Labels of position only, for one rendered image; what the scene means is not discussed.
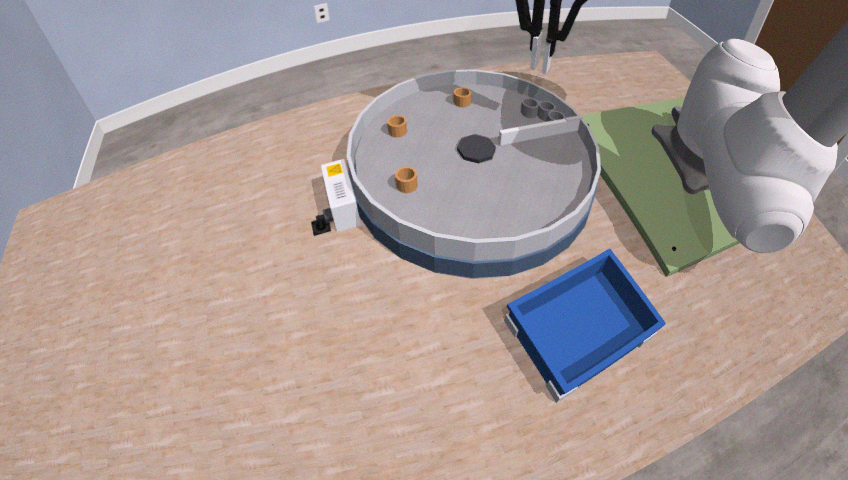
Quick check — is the blue crate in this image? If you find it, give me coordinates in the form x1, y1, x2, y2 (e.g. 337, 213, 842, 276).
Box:
504, 248, 666, 403

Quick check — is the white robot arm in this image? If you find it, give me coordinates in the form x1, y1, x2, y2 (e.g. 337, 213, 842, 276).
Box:
651, 21, 848, 253

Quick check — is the bronze bushing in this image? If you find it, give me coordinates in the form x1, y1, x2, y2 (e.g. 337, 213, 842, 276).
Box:
395, 167, 418, 193
388, 115, 407, 138
454, 87, 471, 107

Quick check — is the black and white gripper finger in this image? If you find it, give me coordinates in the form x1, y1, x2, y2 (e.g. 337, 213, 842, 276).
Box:
515, 0, 545, 70
542, 0, 588, 74

